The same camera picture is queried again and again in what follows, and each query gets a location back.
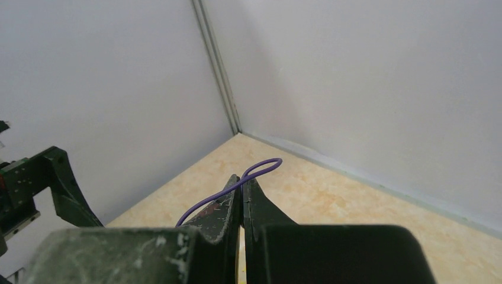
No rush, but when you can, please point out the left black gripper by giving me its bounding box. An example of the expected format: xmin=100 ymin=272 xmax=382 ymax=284
xmin=1 ymin=146 xmax=103 ymax=255

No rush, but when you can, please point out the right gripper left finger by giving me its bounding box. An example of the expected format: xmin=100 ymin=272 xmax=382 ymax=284
xmin=22 ymin=175 xmax=241 ymax=283

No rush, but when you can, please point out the purple thin cable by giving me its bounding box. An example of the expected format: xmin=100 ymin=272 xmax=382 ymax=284
xmin=175 ymin=157 xmax=283 ymax=228

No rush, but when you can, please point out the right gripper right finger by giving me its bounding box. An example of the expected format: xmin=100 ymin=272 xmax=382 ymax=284
xmin=242 ymin=180 xmax=436 ymax=283

